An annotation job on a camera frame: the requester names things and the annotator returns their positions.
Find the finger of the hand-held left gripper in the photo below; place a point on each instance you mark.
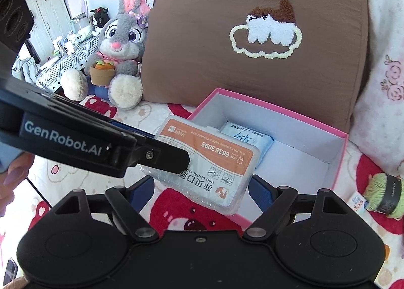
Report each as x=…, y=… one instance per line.
x=132, y=129
x=157, y=155

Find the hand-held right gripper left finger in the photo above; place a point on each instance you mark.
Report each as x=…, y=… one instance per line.
x=147, y=192

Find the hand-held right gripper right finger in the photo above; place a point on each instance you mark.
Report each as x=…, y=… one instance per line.
x=262, y=194

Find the dental floss pick box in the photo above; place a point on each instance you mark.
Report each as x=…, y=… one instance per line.
x=208, y=162

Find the blue wet wipes pack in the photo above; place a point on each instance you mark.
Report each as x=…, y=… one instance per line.
x=249, y=137

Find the pink cardboard box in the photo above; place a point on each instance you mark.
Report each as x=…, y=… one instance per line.
x=299, y=150

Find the small white tissue pack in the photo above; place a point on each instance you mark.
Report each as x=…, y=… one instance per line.
x=358, y=202

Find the green yarn ball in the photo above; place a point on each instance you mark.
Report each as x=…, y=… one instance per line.
x=383, y=194

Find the person's left hand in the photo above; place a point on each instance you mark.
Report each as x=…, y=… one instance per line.
x=12, y=178

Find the patterned table cover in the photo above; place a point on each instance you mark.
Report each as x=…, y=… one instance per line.
x=69, y=61

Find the grey cloth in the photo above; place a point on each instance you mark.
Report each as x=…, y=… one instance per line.
x=25, y=68

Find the grey bunny plush toy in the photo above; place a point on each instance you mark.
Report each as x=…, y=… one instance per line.
x=121, y=43

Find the brown pillow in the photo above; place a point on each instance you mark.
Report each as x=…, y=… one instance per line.
x=195, y=65

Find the red bear printed blanket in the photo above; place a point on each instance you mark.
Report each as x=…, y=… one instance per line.
x=353, y=169

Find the black white plush doll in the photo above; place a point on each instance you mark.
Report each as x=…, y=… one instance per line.
x=99, y=19

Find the white cabinet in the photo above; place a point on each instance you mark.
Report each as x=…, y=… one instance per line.
x=47, y=14

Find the pink checked pillow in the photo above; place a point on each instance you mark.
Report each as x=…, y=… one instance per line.
x=382, y=96

